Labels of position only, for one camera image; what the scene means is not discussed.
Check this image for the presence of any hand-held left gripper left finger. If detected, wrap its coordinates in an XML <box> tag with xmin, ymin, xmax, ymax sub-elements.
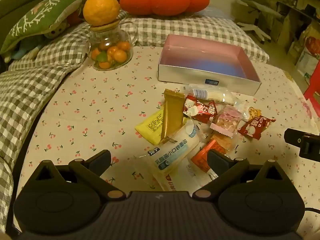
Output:
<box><xmin>36</xmin><ymin>149</ymin><xmax>127</xmax><ymax>201</ymax></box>

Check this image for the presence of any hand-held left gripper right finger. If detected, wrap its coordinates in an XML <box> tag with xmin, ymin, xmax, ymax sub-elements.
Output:
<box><xmin>192</xmin><ymin>149</ymin><xmax>284</xmax><ymax>200</ymax></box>

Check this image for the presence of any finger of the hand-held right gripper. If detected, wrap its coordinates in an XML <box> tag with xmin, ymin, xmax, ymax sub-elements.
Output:
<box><xmin>284</xmin><ymin>128</ymin><xmax>304</xmax><ymax>147</ymax></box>

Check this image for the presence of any red orange snack packet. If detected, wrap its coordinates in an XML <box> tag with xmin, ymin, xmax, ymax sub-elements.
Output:
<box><xmin>190</xmin><ymin>139</ymin><xmax>225</xmax><ymax>174</ymax></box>

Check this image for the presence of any clear plastic snack packet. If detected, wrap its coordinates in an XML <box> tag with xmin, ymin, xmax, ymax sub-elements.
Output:
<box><xmin>155</xmin><ymin>155</ymin><xmax>218</xmax><ymax>193</ymax></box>

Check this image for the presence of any pink flower candy packet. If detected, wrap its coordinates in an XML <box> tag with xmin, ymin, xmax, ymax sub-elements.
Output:
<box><xmin>210</xmin><ymin>105</ymin><xmax>247</xmax><ymax>138</ymax></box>

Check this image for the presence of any blue white bread packet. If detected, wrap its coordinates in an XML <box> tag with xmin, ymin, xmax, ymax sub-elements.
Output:
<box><xmin>134</xmin><ymin>124</ymin><xmax>200</xmax><ymax>178</ymax></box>

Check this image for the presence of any cookie print packet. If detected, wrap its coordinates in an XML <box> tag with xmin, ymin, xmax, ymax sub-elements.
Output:
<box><xmin>246</xmin><ymin>106</ymin><xmax>263</xmax><ymax>120</ymax></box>

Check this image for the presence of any yellow snack packet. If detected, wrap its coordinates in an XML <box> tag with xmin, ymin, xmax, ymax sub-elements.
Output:
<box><xmin>135</xmin><ymin>106</ymin><xmax>165</xmax><ymax>145</ymax></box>

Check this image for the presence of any gold wafer packet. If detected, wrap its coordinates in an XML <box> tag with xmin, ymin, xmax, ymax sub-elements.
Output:
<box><xmin>160</xmin><ymin>89</ymin><xmax>187</xmax><ymax>144</ymax></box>

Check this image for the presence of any clear white bread packet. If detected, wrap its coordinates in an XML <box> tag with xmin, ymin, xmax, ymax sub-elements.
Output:
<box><xmin>181</xmin><ymin>84</ymin><xmax>237</xmax><ymax>105</ymax></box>

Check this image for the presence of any pink cardboard box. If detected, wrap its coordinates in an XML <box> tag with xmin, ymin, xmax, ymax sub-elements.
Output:
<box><xmin>157</xmin><ymin>34</ymin><xmax>262</xmax><ymax>96</ymax></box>

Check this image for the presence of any red plastic stool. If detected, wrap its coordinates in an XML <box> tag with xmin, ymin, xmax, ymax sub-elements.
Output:
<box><xmin>304</xmin><ymin>61</ymin><xmax>320</xmax><ymax>117</ymax></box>

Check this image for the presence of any cherry print tablecloth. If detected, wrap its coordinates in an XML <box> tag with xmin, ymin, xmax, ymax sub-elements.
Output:
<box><xmin>15</xmin><ymin>46</ymin><xmax>320</xmax><ymax>240</ymax></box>

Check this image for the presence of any printed paper bag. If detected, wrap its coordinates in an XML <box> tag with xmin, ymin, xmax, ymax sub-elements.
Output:
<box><xmin>296</xmin><ymin>21</ymin><xmax>320</xmax><ymax>78</ymax></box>

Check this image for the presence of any grey checkered pillow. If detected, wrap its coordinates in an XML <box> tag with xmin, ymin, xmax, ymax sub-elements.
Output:
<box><xmin>0</xmin><ymin>15</ymin><xmax>269</xmax><ymax>230</ymax></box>

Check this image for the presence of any clear bag of small oranges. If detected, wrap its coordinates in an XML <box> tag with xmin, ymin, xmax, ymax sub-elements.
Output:
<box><xmin>89</xmin><ymin>21</ymin><xmax>138</xmax><ymax>71</ymax></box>

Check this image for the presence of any blue plush toy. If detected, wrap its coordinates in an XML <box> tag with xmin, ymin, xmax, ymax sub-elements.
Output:
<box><xmin>11</xmin><ymin>34</ymin><xmax>48</xmax><ymax>60</ymax></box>

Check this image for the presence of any white office chair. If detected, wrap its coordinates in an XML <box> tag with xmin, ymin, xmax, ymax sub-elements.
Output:
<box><xmin>231</xmin><ymin>0</ymin><xmax>284</xmax><ymax>43</ymax></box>

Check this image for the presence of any small red plush cushion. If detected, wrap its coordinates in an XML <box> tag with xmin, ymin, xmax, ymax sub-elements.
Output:
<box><xmin>67</xmin><ymin>11</ymin><xmax>83</xmax><ymax>25</ymax></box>

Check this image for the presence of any orange mandarin plush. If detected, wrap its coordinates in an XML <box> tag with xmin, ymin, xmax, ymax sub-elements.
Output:
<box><xmin>83</xmin><ymin>0</ymin><xmax>120</xmax><ymax>27</ymax></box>

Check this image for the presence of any green embroidered pillow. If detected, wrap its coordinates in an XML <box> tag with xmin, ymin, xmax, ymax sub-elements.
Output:
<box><xmin>0</xmin><ymin>0</ymin><xmax>90</xmax><ymax>54</ymax></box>

